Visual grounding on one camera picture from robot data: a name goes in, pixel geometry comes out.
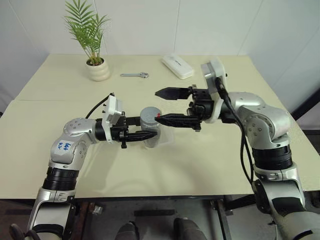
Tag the silver metal wrench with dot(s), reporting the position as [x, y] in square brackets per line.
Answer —
[135, 74]

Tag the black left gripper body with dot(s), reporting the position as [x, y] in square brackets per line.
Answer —
[120, 131]

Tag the white sticker with blue writing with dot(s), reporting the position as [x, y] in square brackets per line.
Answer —
[63, 148]

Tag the grey jar lid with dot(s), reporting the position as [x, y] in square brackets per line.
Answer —
[149, 114]

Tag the dark rounded shape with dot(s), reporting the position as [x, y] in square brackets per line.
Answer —
[187, 228]
[128, 231]

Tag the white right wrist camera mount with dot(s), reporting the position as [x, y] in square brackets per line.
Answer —
[212, 72]

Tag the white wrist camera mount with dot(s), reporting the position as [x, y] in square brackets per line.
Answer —
[113, 112]
[212, 72]

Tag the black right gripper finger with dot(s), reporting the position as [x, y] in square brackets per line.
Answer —
[172, 93]
[180, 120]

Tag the white oblong case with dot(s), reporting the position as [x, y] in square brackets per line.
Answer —
[178, 65]

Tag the metal table frame leg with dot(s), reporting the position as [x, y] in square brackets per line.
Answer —
[223, 217]

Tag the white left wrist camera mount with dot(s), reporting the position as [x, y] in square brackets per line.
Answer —
[113, 112]

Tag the clear plastic jar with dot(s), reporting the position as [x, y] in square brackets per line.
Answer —
[150, 132]

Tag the black flat bar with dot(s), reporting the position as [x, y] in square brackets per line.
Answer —
[154, 212]

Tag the green artificial palm plant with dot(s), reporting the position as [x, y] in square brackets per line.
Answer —
[87, 27]

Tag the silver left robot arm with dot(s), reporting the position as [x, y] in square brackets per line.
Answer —
[75, 152]

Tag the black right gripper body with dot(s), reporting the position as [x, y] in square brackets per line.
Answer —
[203, 105]

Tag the white ribbed plant pot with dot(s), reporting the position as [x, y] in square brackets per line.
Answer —
[98, 71]

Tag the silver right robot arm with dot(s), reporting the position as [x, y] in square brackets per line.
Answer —
[265, 120]

